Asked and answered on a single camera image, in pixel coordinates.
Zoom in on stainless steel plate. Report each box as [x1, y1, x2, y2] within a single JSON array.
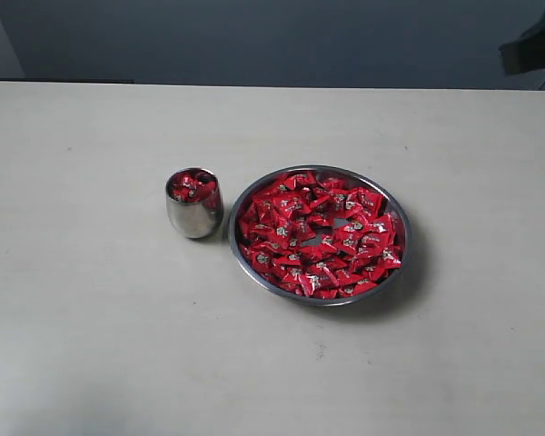
[[227, 164, 413, 307]]

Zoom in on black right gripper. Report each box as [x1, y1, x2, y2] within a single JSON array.
[[499, 9, 545, 75]]

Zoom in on stainless steel cup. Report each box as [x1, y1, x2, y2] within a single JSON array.
[[164, 167, 223, 239]]

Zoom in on red candy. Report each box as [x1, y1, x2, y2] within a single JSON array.
[[171, 186, 194, 203], [297, 273, 333, 297], [172, 170, 216, 203], [253, 198, 276, 223], [381, 246, 401, 270], [282, 172, 316, 190]]

